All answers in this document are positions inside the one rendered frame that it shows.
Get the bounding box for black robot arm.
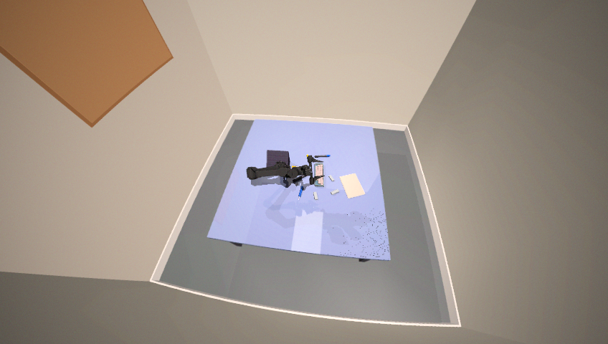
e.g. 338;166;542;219
246;161;310;180

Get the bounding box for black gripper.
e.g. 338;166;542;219
300;155;324;185

